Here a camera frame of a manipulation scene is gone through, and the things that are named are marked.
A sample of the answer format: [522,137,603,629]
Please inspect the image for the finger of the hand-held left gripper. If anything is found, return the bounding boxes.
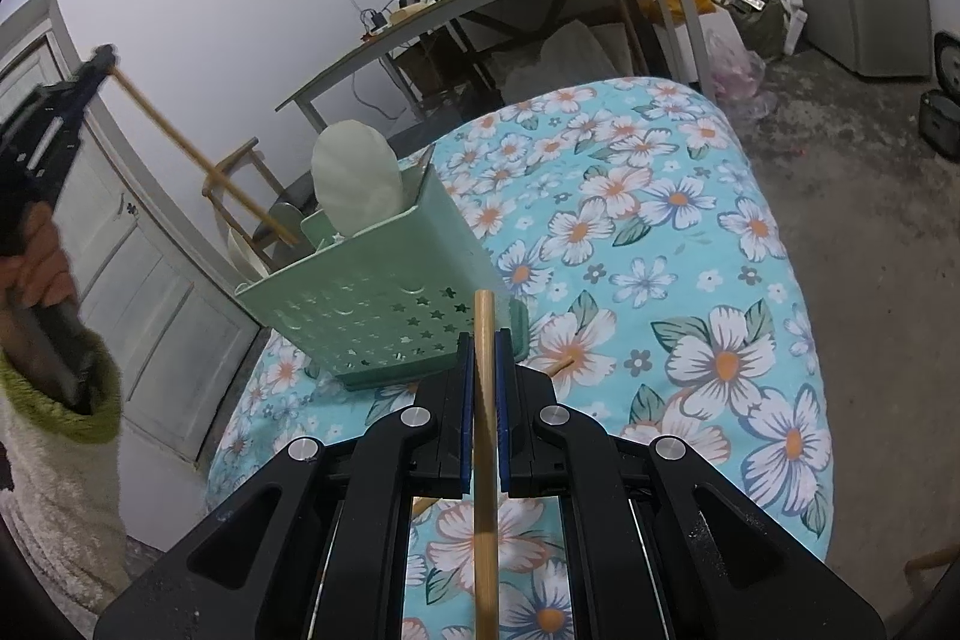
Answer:
[52,56,121,121]
[45,44,116,101]

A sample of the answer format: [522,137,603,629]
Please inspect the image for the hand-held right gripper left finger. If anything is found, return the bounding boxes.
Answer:
[94,332,476,640]

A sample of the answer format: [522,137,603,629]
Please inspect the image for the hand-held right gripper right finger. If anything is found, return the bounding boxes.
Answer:
[497,327,887,640]

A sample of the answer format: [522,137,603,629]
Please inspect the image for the green perforated utensil holder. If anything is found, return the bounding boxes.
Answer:
[236,164,530,392]

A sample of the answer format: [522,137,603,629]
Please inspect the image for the person's left forearm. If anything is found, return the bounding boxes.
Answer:
[0,325,132,618]

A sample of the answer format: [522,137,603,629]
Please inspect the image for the person's left hand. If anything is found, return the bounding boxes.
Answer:
[0,201,80,313]

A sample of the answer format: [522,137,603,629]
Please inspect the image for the wooden chair back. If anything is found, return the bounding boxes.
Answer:
[201,136,295,255]

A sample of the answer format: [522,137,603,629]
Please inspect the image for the blue floral tablecloth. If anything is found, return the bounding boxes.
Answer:
[202,77,837,640]

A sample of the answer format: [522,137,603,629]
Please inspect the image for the cream plastic spoon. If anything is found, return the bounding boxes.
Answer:
[227,226,271,296]

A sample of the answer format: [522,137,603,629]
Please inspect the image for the pink plastic bag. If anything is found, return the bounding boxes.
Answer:
[705,29,766,101]

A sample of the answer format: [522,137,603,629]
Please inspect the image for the wooden bar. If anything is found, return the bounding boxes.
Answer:
[904,546,957,573]

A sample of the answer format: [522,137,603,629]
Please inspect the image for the olive green bag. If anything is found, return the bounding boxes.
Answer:
[724,0,785,60]

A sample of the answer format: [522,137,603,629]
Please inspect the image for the white upright box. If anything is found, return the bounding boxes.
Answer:
[780,0,811,56]

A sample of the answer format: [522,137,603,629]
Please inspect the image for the black box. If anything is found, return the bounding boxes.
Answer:
[921,91,960,157]

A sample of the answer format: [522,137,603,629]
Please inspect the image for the black wheel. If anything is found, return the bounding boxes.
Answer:
[934,31,960,94]

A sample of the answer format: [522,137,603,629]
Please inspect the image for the wooden broom handle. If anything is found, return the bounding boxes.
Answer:
[601,0,652,79]

